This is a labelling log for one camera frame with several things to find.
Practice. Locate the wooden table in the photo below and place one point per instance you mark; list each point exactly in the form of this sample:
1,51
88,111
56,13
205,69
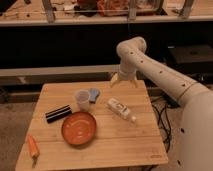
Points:
117,142

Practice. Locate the long workbench shelf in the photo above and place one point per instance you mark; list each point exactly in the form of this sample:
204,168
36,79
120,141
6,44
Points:
85,12

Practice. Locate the white ceramic cup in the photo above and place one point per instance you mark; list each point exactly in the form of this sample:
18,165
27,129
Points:
82,98

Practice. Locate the orange bowl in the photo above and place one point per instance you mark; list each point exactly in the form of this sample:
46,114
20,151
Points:
79,128

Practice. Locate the orange object on bench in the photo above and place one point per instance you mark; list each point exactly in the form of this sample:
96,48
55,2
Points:
112,7

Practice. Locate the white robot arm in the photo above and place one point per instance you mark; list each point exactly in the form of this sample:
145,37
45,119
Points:
196,139

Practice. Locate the orange carrot toy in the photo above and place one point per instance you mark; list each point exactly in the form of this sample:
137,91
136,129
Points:
33,149

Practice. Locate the black box on shelf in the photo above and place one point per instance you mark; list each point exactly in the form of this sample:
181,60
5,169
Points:
191,59

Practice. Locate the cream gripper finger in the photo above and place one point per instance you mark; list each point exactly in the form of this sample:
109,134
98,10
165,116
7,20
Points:
114,80
134,82

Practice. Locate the white plastic bottle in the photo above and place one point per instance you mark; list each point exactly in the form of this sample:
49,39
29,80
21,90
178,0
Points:
120,109

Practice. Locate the black white striped block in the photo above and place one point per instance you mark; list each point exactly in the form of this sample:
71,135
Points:
58,114

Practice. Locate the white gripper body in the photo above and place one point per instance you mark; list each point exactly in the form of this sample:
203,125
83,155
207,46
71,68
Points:
124,75

